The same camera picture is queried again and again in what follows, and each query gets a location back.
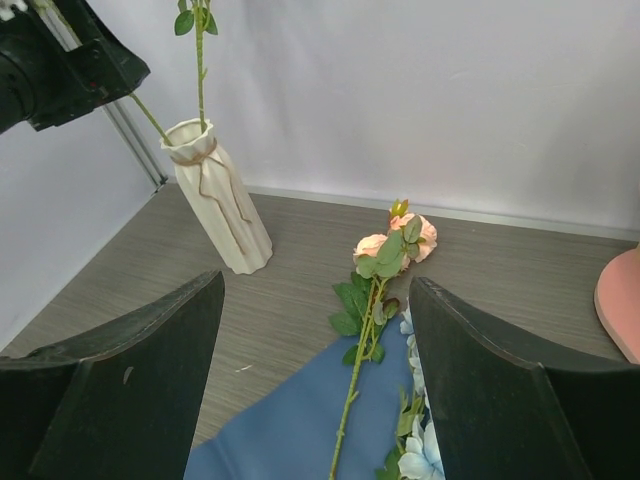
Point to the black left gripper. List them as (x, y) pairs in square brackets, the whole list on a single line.
[(46, 85)]

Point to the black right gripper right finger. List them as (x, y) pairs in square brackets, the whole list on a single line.
[(509, 404)]

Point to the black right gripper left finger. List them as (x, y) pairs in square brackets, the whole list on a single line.
[(119, 401)]

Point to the pale blue hydrangea flowers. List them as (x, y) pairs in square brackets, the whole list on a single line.
[(415, 454)]

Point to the single pink rose stem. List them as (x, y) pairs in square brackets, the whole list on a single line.
[(197, 16)]

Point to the peach rose stem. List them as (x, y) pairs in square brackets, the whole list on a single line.
[(366, 306)]

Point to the blue wrapping paper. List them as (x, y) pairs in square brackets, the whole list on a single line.
[(291, 433)]

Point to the two-bloom pink rose stem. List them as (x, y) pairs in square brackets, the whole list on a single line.
[(151, 118)]

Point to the white ribbed ceramic vase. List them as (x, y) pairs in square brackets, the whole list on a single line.
[(216, 194)]

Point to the pink three-tier shelf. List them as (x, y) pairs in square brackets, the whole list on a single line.
[(616, 300)]

